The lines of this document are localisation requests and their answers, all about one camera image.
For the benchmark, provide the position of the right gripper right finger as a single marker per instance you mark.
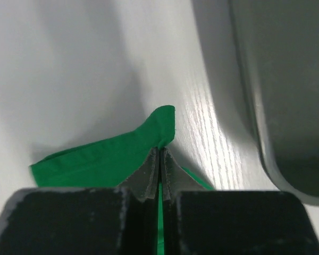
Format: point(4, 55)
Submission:
point(201, 221)

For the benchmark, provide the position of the green t shirt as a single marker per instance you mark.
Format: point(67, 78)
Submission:
point(107, 162)

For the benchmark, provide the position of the grey plastic tray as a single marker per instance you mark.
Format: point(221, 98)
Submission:
point(262, 60)

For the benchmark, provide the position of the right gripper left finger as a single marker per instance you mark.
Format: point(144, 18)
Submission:
point(118, 220)

